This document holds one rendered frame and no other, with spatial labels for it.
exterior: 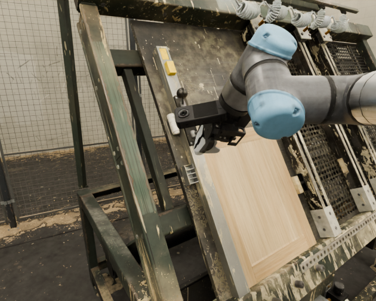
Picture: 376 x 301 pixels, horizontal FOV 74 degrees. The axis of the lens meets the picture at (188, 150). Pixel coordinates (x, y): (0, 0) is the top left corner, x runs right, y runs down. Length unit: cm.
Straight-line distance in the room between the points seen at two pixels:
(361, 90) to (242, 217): 71
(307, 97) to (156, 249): 58
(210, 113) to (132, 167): 34
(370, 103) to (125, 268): 109
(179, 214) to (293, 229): 51
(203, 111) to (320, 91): 24
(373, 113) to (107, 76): 74
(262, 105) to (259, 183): 75
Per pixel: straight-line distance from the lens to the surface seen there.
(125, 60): 107
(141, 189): 78
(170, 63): 102
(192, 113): 55
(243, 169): 106
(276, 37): 46
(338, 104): 43
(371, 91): 38
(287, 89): 40
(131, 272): 121
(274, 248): 110
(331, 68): 186
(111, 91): 87
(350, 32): 230
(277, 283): 106
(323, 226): 131
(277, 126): 39
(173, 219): 91
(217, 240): 92
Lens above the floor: 161
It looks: 18 degrees down
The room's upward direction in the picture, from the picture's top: straight up
